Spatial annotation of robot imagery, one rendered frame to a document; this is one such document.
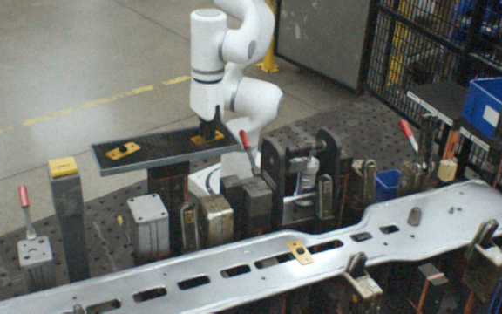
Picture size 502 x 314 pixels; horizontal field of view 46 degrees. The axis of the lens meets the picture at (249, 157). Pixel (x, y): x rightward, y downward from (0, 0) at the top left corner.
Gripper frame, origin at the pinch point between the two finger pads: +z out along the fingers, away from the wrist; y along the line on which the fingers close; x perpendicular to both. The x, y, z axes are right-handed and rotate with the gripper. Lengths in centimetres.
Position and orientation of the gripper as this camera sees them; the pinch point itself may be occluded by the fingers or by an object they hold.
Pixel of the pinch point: (206, 130)
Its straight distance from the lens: 155.0
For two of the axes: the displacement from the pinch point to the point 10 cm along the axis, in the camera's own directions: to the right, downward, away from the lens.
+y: 5.5, 4.7, -7.0
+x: 8.4, -2.6, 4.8
